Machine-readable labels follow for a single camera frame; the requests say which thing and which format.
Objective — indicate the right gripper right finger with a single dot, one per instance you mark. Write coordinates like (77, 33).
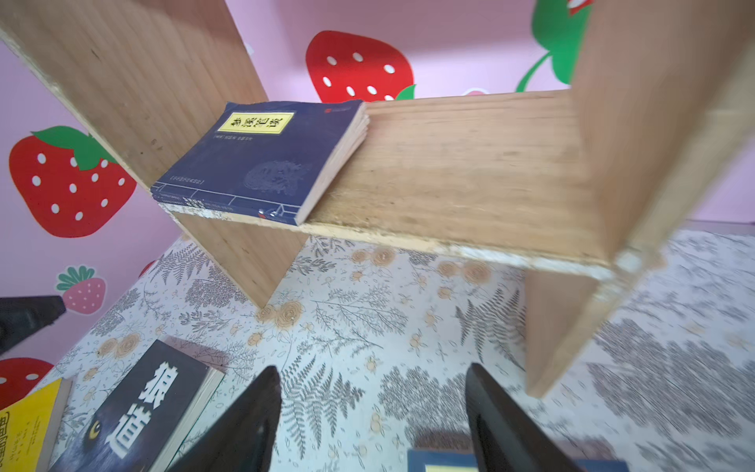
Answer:
(499, 427)

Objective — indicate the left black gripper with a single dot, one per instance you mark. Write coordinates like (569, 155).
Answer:
(22, 317)

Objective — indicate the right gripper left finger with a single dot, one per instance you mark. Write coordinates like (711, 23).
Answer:
(242, 439)

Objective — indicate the blue book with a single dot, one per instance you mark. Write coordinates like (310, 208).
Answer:
(429, 460)
(270, 160)

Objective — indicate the black wolf cover book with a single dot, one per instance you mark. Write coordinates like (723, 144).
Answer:
(147, 417)

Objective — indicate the yellow cover book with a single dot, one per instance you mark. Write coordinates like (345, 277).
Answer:
(29, 428)

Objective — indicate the wooden two-tier bookshelf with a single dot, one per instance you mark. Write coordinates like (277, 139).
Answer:
(579, 187)

